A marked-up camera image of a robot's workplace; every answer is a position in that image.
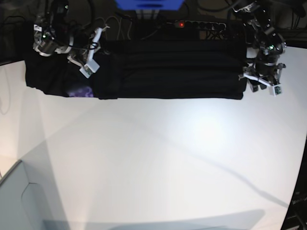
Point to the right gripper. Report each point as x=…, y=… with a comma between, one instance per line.
x=85, y=57

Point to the black power strip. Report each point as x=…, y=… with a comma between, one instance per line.
x=201, y=25

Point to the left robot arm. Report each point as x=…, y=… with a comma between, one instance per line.
x=269, y=44

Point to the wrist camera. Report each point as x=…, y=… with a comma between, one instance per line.
x=89, y=68
x=275, y=90

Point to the black T-shirt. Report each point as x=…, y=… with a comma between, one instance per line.
x=146, y=69

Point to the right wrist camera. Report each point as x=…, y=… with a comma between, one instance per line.
x=89, y=68

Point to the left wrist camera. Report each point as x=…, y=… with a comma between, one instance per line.
x=275, y=90

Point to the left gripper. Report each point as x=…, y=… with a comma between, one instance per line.
x=262, y=76

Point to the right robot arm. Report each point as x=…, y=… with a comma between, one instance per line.
x=53, y=34

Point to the blue box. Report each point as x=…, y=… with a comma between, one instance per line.
x=149, y=4

